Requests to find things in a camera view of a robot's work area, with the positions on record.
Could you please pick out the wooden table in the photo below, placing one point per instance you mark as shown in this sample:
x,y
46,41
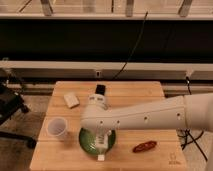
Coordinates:
x,y
53,155

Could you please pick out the green ceramic bowl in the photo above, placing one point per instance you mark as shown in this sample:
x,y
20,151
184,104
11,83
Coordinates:
x,y
87,141

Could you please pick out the black rectangular block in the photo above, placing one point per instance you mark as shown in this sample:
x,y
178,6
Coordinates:
x,y
100,89

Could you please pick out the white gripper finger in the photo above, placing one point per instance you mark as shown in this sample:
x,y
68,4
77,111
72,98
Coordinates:
x,y
101,157

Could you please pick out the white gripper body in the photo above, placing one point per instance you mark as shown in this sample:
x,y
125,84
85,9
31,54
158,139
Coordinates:
x,y
101,141

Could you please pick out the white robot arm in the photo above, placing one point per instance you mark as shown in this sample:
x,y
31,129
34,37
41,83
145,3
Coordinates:
x,y
180,112

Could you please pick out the white rectangular sponge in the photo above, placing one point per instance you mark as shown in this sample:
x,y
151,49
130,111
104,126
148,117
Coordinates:
x,y
71,100

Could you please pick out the red chili pepper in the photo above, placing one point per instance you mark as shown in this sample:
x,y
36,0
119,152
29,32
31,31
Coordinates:
x,y
142,147

